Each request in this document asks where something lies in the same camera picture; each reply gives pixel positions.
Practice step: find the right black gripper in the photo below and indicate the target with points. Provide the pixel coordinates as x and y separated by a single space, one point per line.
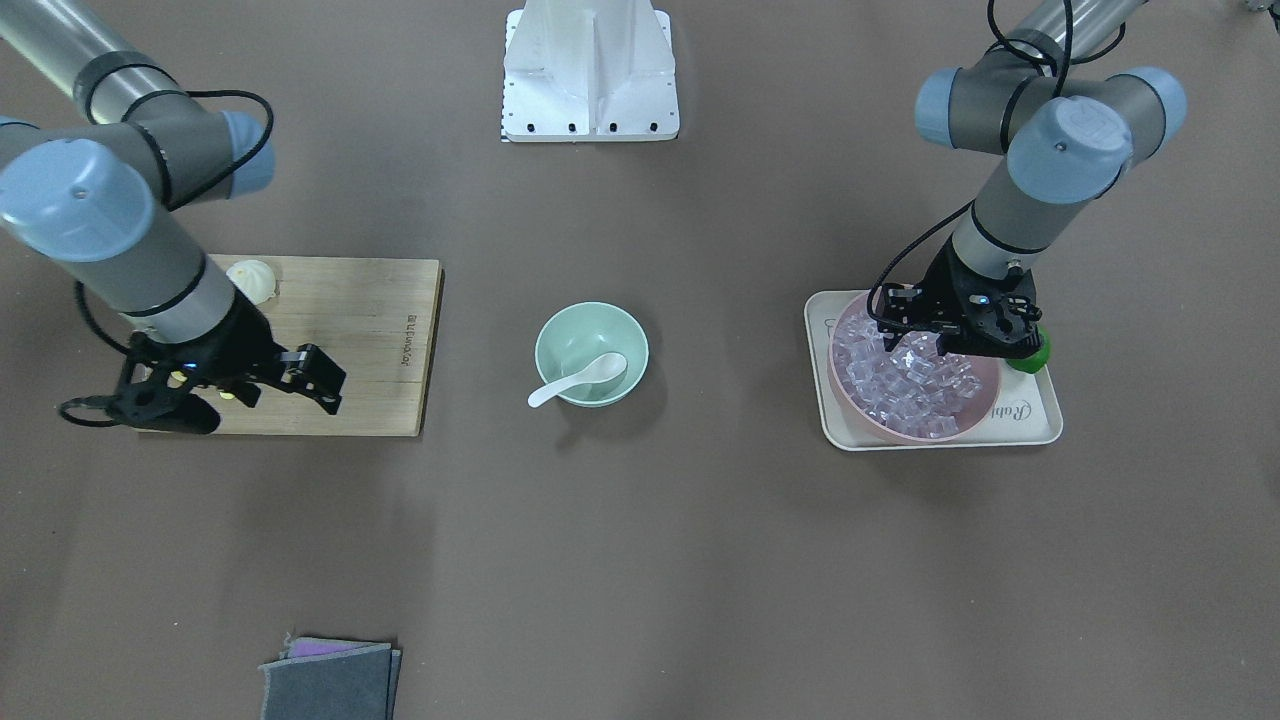
243 343

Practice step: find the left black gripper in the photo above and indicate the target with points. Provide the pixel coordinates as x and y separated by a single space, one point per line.
948 279

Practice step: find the white ceramic spoon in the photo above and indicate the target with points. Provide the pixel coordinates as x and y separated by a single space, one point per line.
603 368

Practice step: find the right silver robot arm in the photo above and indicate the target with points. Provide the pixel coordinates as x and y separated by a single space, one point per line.
100 203

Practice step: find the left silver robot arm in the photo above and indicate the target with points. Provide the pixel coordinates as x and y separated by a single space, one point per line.
1062 143

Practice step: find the clear ice cubes pile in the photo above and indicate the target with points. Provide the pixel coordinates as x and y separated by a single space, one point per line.
910 390

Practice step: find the pink bowl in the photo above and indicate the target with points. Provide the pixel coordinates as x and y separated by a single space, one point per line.
985 405

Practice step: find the mint green bowl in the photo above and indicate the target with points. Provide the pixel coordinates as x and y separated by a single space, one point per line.
577 334

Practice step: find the bamboo cutting board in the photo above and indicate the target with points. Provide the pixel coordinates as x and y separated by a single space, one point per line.
376 318

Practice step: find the green lime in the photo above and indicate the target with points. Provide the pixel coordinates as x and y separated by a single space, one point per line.
1032 364

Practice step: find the beige plastic tray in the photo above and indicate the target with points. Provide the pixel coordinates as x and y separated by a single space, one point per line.
1024 410

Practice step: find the grey folded cloth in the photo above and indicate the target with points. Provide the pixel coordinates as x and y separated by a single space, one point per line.
322 678

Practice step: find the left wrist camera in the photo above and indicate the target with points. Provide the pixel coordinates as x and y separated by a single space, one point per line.
1004 325

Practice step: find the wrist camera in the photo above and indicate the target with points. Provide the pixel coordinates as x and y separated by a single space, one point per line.
1004 325
143 399

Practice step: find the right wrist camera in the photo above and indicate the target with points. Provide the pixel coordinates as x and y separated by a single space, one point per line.
143 399

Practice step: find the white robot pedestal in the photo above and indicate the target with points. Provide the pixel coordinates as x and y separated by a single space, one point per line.
589 72

